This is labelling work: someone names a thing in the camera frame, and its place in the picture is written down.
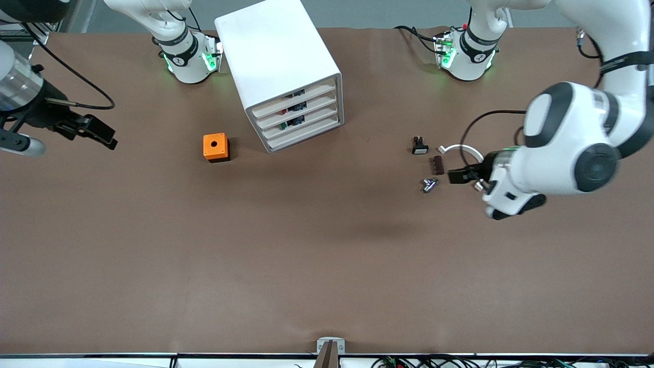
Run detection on white curved pipe clamp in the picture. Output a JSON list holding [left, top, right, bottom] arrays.
[[438, 144, 484, 165]]

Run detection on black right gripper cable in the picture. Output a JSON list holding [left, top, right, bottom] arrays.
[[20, 23, 116, 111]]

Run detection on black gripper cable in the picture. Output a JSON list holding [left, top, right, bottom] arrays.
[[460, 109, 528, 164], [20, 23, 116, 111]]

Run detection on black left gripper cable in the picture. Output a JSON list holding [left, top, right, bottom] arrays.
[[460, 109, 528, 164]]

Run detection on aluminium frame profile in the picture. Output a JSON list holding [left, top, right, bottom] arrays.
[[0, 25, 52, 45]]

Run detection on orange button enclosure box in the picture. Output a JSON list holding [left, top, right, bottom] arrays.
[[203, 133, 231, 163]]

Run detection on tangled black cables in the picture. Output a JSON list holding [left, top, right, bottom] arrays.
[[370, 355, 654, 368]]

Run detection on grey metal table bracket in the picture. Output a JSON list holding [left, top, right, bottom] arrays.
[[316, 337, 346, 368]]

